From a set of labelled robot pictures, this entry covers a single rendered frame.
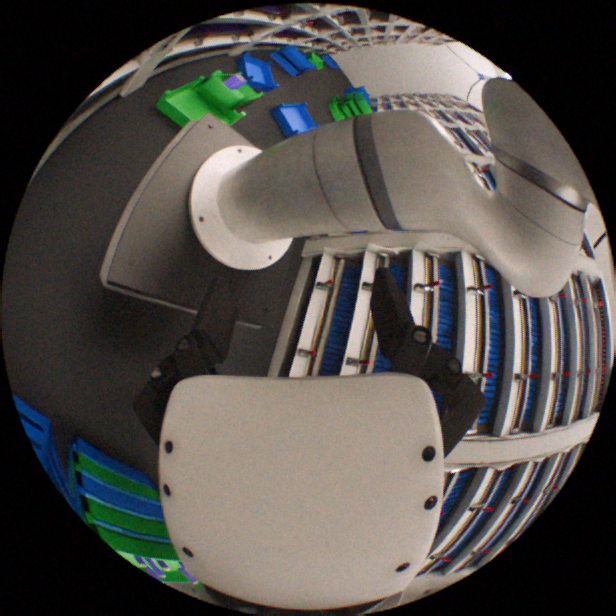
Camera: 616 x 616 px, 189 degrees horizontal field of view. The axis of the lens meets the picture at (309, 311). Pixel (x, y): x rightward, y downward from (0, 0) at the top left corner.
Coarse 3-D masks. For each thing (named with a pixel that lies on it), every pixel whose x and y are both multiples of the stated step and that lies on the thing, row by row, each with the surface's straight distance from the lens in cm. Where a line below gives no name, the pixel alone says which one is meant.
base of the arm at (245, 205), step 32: (320, 128) 20; (352, 128) 17; (224, 160) 30; (256, 160) 23; (288, 160) 19; (320, 160) 17; (352, 160) 16; (192, 192) 26; (224, 192) 26; (256, 192) 21; (288, 192) 19; (320, 192) 17; (352, 192) 16; (192, 224) 26; (224, 224) 27; (256, 224) 23; (288, 224) 21; (320, 224) 20; (352, 224) 19; (224, 256) 26; (256, 256) 29
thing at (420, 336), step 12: (408, 336) 9; (420, 336) 10; (408, 348) 9; (420, 348) 9; (396, 360) 8; (408, 360) 8; (420, 360) 9; (396, 372) 8; (408, 372) 8; (420, 372) 8
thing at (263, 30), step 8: (296, 8) 134; (336, 8) 130; (344, 8) 132; (360, 8) 138; (296, 16) 131; (304, 16) 130; (320, 16) 138; (256, 24) 138; (288, 24) 134; (264, 32) 134; (256, 40) 138; (232, 48) 141; (240, 48) 139
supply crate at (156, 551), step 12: (96, 528) 49; (108, 540) 48; (120, 540) 49; (132, 540) 51; (120, 552) 60; (132, 552) 48; (144, 552) 50; (156, 552) 51; (168, 552) 53; (156, 564) 67; (168, 564) 67; (168, 576) 71; (180, 576) 72
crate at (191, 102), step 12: (192, 84) 96; (168, 96) 82; (180, 96) 92; (192, 96) 94; (204, 96) 96; (168, 108) 81; (180, 108) 87; (192, 108) 89; (204, 108) 91; (216, 108) 95; (180, 120) 80; (192, 120) 77; (228, 120) 93
